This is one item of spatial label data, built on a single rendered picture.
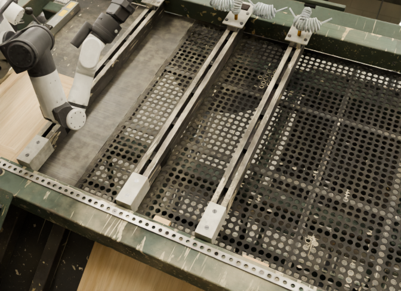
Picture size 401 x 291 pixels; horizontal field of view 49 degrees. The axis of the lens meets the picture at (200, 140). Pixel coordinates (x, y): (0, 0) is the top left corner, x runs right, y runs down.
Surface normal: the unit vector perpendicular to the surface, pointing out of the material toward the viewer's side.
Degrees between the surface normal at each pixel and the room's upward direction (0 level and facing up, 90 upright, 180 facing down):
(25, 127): 58
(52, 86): 90
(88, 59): 95
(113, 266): 90
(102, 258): 90
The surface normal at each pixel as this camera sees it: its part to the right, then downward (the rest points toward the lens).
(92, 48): 0.25, 0.14
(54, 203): -0.03, -0.61
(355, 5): -0.23, -0.12
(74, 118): 0.77, 0.25
